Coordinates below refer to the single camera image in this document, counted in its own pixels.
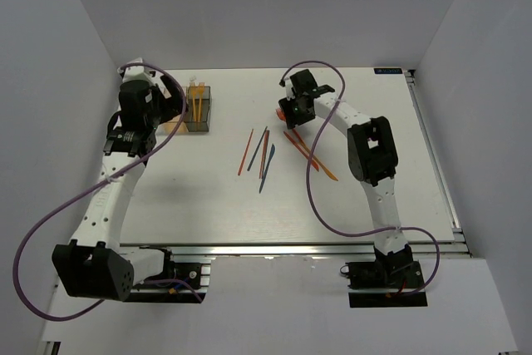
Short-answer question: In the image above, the red-orange plastic fork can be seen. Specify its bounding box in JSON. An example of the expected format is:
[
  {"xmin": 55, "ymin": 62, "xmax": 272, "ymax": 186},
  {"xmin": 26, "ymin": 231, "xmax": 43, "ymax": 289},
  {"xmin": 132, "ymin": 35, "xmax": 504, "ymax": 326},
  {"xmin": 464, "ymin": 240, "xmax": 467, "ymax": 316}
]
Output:
[{"xmin": 276, "ymin": 108, "xmax": 286, "ymax": 121}]

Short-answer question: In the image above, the yellow-orange plastic fork bent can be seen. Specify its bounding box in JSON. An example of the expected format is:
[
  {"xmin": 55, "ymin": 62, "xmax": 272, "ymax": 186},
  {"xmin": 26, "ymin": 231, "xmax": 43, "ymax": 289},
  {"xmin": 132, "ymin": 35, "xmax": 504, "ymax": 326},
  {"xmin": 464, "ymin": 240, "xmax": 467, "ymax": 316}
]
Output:
[{"xmin": 189, "ymin": 85, "xmax": 200, "ymax": 123}]

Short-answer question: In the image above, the blue plastic knife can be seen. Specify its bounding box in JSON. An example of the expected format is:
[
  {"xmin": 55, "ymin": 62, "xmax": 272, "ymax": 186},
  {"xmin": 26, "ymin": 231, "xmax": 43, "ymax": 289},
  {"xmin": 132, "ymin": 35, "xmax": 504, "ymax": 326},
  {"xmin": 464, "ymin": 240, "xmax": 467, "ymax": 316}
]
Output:
[{"xmin": 259, "ymin": 144, "xmax": 276, "ymax": 194}]

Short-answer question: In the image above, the yellow-orange plastic fork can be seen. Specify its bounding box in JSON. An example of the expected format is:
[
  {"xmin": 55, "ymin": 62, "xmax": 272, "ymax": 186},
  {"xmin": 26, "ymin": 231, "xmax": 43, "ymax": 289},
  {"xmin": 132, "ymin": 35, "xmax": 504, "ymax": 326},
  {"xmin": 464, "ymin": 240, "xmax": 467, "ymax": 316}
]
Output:
[{"xmin": 196, "ymin": 82, "xmax": 205, "ymax": 123}]

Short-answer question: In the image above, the red-orange plastic knife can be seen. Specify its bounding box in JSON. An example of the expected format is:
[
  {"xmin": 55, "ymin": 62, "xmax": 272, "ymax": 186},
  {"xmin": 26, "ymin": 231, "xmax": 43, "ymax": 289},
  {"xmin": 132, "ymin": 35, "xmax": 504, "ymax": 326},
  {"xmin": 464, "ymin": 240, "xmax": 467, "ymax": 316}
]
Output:
[{"xmin": 283, "ymin": 131, "xmax": 319, "ymax": 171}]

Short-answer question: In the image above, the yellow-orange plastic knife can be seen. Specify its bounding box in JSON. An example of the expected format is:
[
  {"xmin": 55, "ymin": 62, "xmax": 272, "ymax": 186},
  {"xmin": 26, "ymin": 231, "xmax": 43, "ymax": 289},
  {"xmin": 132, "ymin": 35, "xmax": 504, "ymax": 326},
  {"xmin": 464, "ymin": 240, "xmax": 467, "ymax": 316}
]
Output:
[{"xmin": 292, "ymin": 129, "xmax": 338, "ymax": 181}]

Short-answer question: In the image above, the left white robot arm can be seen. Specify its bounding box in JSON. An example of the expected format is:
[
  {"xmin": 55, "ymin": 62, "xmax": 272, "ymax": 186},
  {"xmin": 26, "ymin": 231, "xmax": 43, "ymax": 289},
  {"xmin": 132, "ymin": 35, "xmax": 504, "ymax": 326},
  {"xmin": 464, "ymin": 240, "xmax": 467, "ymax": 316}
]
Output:
[{"xmin": 52, "ymin": 72, "xmax": 186, "ymax": 301}]

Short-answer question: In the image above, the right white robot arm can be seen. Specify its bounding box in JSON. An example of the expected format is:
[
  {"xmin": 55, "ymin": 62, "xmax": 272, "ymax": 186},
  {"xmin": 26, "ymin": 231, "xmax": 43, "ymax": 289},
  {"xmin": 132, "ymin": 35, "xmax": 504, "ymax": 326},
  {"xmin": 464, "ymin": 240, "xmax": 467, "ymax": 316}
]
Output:
[{"xmin": 278, "ymin": 69, "xmax": 413, "ymax": 288}]

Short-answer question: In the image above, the amber plastic container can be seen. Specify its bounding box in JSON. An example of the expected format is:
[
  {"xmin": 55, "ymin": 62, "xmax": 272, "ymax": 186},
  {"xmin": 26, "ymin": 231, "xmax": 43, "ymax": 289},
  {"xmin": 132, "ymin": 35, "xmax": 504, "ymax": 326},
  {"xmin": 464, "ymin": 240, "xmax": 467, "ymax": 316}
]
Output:
[{"xmin": 161, "ymin": 120, "xmax": 188, "ymax": 135}]

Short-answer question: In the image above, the red-orange chopstick inner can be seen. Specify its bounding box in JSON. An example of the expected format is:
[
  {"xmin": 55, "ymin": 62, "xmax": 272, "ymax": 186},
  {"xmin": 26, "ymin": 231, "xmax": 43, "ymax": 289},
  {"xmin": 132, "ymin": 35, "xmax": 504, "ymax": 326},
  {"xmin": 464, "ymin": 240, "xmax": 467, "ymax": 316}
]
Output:
[{"xmin": 259, "ymin": 130, "xmax": 269, "ymax": 180}]

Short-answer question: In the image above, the red-orange chopstick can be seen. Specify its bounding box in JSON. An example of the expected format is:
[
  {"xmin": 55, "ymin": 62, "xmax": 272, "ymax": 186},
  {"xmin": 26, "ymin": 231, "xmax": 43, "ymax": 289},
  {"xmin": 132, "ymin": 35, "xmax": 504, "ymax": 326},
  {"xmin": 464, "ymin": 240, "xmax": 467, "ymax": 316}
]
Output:
[
  {"xmin": 259, "ymin": 130, "xmax": 269, "ymax": 180},
  {"xmin": 237, "ymin": 128, "xmax": 254, "ymax": 176}
]

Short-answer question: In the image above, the smoky grey plastic container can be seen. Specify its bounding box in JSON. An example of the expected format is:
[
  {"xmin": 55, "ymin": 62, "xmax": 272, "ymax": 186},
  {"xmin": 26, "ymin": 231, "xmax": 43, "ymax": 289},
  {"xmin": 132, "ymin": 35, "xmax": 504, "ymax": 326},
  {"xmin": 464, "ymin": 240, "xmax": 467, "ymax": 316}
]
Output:
[{"xmin": 185, "ymin": 82, "xmax": 212, "ymax": 133}]

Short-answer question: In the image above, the red-orange chopstick outer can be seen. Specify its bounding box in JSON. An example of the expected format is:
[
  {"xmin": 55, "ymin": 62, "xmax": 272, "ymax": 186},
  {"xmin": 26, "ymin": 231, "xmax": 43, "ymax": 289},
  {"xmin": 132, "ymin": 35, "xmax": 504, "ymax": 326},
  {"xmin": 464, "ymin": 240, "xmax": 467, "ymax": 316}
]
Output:
[{"xmin": 237, "ymin": 128, "xmax": 254, "ymax": 176}]

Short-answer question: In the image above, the black logo sticker right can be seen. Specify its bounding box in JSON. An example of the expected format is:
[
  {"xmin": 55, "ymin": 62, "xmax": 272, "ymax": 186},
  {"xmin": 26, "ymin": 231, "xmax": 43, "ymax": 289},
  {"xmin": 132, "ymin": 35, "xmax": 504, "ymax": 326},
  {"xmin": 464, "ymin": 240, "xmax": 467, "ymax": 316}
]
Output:
[{"xmin": 373, "ymin": 67, "xmax": 403, "ymax": 75}]

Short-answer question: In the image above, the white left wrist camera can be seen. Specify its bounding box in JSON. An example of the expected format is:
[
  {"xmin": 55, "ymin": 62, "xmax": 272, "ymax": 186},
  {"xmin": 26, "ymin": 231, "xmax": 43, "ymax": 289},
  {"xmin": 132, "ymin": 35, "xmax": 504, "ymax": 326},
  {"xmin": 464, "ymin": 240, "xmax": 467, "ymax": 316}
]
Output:
[{"xmin": 117, "ymin": 57, "xmax": 160, "ymax": 86}]

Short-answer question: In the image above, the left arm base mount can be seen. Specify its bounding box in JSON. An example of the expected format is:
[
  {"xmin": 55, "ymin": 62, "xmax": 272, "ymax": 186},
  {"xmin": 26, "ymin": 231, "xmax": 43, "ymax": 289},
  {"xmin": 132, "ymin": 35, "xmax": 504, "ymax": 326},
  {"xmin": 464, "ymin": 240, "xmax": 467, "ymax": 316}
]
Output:
[{"xmin": 125, "ymin": 247, "xmax": 211, "ymax": 303}]

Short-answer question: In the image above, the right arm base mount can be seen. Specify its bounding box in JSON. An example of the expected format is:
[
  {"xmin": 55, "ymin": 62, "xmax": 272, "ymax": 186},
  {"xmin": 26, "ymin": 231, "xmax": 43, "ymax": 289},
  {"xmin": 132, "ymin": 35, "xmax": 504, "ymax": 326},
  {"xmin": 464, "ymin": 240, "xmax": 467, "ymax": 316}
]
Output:
[{"xmin": 340, "ymin": 245, "xmax": 428, "ymax": 308}]

